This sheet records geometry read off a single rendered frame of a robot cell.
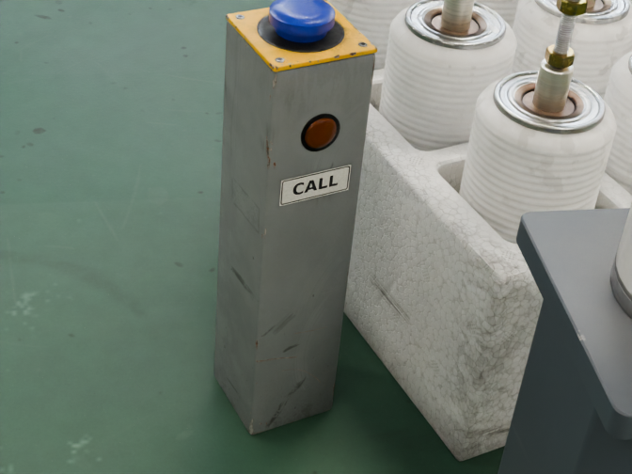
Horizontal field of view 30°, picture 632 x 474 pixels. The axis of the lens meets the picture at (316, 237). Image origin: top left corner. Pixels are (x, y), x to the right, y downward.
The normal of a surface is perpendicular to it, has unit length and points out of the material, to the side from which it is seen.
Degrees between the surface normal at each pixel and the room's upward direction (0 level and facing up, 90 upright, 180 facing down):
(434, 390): 90
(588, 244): 0
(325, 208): 90
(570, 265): 0
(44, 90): 0
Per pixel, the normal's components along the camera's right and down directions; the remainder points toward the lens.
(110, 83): 0.08, -0.79
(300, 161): 0.46, 0.58
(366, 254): -0.88, 0.23
